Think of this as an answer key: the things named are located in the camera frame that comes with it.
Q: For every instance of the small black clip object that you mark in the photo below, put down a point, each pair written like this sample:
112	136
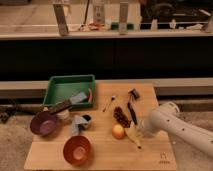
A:
134	94

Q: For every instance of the red chili pepper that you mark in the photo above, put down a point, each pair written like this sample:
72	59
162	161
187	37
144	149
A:
90	96

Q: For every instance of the purple bowl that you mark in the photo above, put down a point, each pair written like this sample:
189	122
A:
43	123

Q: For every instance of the dark red grape bunch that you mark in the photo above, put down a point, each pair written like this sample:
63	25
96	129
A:
121	118

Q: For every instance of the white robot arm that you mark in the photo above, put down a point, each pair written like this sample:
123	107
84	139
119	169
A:
166	117

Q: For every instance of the small black round container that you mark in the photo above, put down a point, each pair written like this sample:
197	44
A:
89	121

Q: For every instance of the small white cup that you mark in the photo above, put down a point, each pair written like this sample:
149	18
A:
64	115

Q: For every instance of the wooden cutting board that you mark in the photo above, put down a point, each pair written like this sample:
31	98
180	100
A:
108	153

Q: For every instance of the green plastic tray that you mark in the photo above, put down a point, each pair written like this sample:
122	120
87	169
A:
61	88

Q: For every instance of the orange fruit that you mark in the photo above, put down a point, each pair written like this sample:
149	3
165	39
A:
118	131

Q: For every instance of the red bowl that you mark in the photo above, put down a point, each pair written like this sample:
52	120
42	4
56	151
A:
77	150

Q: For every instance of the black brush tool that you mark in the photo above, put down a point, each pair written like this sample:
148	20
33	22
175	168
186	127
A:
132	112

